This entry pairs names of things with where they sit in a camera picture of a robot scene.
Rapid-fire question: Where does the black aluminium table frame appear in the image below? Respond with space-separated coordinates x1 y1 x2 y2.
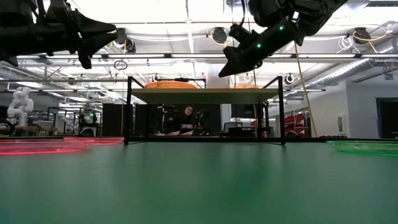
0 135 398 144

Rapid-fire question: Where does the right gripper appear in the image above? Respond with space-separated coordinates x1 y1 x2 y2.
219 30 280 78

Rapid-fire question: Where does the pink translucent plastic plate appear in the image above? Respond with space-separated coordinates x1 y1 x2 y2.
63 136 125 146
0 139 96 156

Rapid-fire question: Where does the orange translucent plastic plate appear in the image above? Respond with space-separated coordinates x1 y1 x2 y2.
144 80 198 90
229 82 259 90

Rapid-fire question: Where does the red plastic storage bin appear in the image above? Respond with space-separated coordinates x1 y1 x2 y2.
284 113 307 136

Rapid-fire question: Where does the wooden shelf with black legs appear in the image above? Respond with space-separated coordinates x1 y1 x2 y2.
123 75 286 146

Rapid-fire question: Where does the black monitor screen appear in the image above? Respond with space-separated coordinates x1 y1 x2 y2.
230 104 259 119

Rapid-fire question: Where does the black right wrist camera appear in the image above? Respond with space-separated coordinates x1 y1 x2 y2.
229 24 253 43

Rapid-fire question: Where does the person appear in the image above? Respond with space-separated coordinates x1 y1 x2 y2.
164 105 200 136

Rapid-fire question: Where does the black partition panel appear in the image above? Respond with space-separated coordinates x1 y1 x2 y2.
102 103 150 136

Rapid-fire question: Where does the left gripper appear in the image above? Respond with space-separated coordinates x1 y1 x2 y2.
37 1 118 70

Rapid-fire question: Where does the green translucent plastic plate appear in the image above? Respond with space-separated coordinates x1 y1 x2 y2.
326 140 398 157

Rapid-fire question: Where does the green table mat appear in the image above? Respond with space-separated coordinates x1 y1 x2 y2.
0 141 398 224

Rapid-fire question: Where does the silver ventilation duct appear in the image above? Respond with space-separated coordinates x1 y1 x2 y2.
307 34 398 91

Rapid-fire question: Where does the ceiling strip light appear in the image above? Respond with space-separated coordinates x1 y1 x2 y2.
298 54 356 59
107 54 165 59
170 54 229 59

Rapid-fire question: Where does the yellow power cable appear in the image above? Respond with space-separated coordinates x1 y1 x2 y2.
293 42 318 138

